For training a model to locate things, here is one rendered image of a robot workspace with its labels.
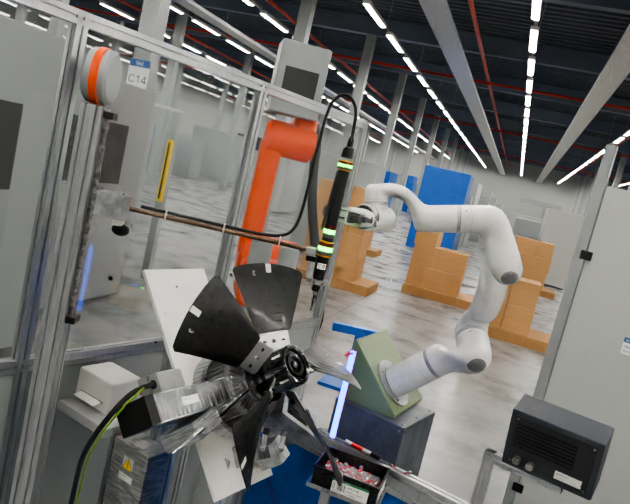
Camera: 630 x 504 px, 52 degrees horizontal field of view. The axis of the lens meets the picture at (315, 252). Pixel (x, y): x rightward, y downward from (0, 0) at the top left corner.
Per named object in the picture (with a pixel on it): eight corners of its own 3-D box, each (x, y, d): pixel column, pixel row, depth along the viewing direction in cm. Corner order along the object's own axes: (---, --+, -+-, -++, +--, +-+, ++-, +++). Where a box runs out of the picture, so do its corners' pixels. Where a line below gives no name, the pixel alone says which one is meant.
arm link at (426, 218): (461, 181, 202) (364, 181, 205) (460, 232, 202) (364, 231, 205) (457, 184, 211) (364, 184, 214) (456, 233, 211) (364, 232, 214)
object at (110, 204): (87, 216, 180) (93, 186, 179) (95, 214, 187) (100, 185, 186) (123, 224, 181) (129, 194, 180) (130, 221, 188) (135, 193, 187)
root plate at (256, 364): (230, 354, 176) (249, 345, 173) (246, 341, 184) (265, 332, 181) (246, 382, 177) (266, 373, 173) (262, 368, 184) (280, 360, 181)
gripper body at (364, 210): (375, 232, 200) (358, 231, 191) (348, 224, 205) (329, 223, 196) (381, 209, 199) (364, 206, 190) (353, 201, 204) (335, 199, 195)
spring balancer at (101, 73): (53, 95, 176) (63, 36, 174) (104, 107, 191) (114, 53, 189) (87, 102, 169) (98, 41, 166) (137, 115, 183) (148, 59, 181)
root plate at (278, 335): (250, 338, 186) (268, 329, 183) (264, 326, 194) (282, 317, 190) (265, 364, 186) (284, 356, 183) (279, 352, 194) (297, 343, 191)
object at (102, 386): (65, 398, 208) (71, 366, 207) (105, 390, 222) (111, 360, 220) (98, 419, 199) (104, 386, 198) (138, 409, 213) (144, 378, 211)
